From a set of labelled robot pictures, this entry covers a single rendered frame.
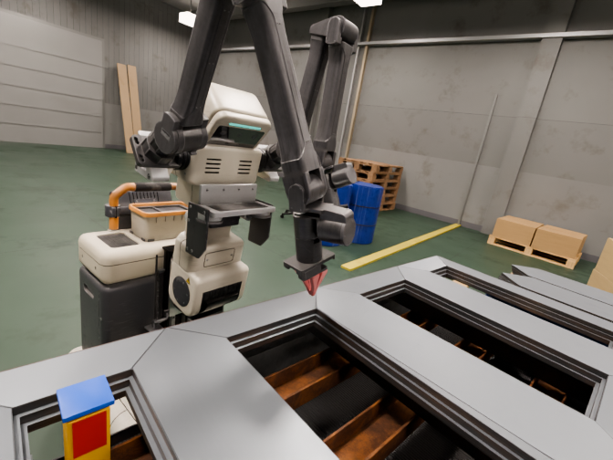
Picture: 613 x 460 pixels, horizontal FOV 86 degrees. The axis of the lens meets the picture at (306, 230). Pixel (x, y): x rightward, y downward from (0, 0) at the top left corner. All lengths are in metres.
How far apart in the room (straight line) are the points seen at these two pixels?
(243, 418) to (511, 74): 7.57
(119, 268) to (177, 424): 0.81
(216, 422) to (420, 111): 7.80
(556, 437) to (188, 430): 0.62
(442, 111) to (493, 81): 1.02
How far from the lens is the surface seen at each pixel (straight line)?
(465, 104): 7.83
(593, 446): 0.83
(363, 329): 0.85
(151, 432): 0.61
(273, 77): 0.66
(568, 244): 6.44
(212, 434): 0.57
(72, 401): 0.60
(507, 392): 0.84
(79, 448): 0.63
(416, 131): 8.05
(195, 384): 0.64
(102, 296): 1.35
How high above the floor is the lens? 1.28
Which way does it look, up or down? 16 degrees down
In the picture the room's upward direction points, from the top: 9 degrees clockwise
